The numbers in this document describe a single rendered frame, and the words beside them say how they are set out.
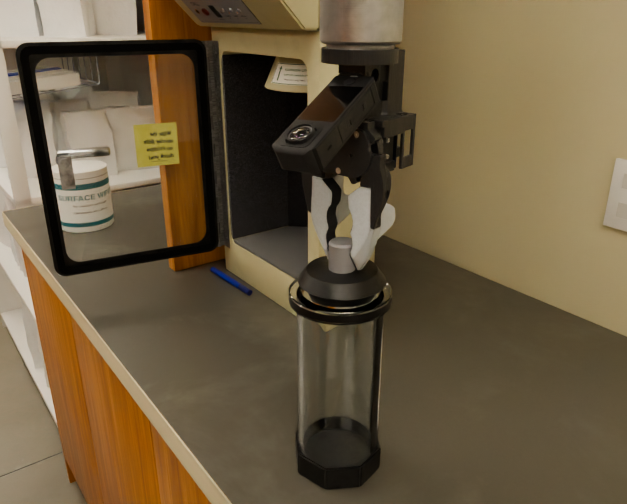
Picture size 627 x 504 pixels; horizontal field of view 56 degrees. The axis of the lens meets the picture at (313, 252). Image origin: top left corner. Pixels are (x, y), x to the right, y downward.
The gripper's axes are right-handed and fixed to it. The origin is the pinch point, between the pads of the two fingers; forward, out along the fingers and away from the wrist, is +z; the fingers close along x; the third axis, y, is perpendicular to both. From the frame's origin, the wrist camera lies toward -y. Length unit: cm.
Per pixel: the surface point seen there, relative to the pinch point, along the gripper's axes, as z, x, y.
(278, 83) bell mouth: -12.4, 32.8, 26.8
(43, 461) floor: 121, 140, 20
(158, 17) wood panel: -22, 58, 24
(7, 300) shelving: 107, 242, 58
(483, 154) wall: 3, 13, 65
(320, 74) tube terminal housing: -14.9, 20.6, 22.2
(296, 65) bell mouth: -15.2, 30.1, 28.1
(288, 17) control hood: -22.3, 23.0, 18.3
